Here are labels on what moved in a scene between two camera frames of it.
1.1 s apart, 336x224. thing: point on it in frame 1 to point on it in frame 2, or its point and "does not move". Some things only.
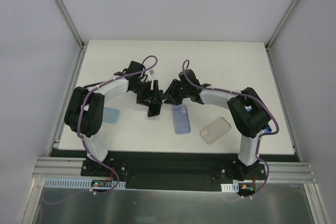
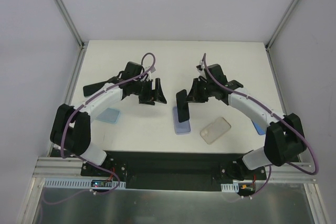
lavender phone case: [181, 121] does not move
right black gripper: [176, 92] to [197, 91]
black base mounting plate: [172, 170] does not move
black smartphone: [154, 109] to [182, 109]
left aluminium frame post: [67, 16] does not move
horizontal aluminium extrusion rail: [279, 171] does not move
